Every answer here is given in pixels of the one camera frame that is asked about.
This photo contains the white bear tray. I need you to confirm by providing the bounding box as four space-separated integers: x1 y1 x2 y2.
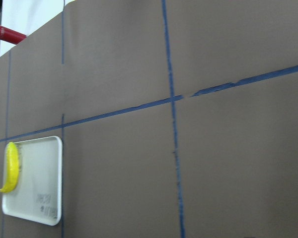
1 136 63 226

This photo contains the red cylinder bottle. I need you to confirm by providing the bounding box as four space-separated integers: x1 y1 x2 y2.
0 25 27 45

